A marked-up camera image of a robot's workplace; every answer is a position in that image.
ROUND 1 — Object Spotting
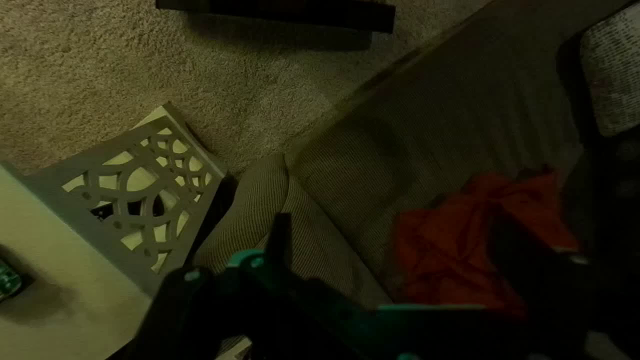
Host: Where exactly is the black bar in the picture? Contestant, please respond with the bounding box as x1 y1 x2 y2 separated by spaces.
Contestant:
155 0 397 36

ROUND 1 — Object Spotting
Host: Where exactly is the orange cloth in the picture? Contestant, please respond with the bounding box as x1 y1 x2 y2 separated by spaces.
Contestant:
393 167 582 317

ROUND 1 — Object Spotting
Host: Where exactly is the green toy car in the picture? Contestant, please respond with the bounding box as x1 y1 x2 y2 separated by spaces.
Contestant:
0 256 32 303

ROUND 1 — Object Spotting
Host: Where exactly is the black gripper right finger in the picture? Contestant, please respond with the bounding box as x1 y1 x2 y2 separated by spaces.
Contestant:
489 213 561 310

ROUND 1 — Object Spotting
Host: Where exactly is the grey patterned pillow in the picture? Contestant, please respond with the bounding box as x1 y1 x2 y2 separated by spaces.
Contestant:
578 2 640 138

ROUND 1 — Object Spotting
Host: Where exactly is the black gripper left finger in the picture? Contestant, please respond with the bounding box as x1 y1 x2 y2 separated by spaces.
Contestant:
265 209 296 268

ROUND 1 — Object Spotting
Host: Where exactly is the beige fabric couch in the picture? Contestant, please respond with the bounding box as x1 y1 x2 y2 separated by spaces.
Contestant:
193 0 640 360

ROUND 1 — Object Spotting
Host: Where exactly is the white lattice side table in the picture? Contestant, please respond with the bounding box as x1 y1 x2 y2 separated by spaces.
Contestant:
0 99 238 360

